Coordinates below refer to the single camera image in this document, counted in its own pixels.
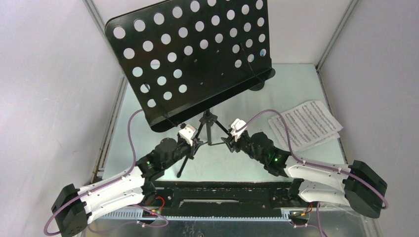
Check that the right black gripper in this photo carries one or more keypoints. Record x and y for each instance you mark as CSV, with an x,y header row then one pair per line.
x,y
232,144

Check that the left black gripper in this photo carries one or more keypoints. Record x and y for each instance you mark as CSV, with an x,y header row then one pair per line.
x,y
192,150

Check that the sheet music page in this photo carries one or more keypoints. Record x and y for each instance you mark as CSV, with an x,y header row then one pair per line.
x,y
315,109
303,133

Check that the black microphone stand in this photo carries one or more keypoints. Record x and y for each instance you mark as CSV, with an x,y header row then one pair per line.
x,y
258,87

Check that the black music stand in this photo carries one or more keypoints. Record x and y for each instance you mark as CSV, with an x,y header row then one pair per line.
x,y
182,57

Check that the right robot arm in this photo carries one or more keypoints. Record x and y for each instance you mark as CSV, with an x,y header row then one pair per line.
x,y
356,185

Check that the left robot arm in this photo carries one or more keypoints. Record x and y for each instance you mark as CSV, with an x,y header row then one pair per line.
x,y
75,208

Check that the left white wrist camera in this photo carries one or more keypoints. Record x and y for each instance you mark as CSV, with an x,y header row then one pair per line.
x,y
187,132

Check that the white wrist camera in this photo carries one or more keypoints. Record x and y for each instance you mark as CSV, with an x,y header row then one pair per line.
x,y
237,127
187,132

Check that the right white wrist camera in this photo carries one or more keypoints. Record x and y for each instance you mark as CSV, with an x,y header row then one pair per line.
x,y
237,127

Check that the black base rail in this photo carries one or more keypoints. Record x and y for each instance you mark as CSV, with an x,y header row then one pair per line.
x,y
225,200

